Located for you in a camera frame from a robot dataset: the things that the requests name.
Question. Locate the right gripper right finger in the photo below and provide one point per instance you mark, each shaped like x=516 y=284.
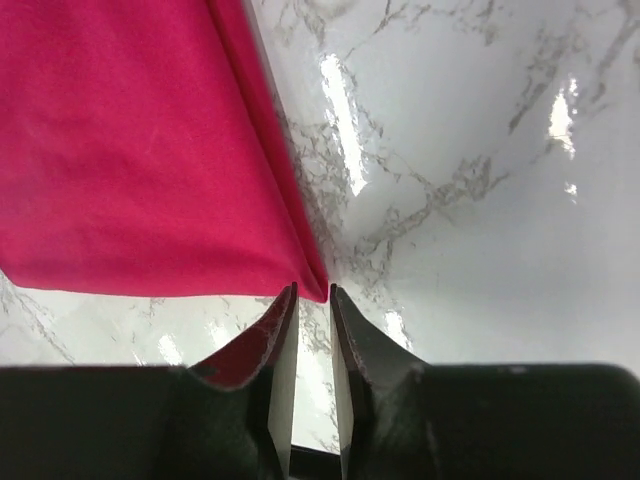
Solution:
x=400 y=417

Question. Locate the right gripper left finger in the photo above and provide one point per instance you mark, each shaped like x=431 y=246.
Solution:
x=227 y=417

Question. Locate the magenta t-shirt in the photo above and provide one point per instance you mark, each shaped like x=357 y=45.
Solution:
x=141 y=154

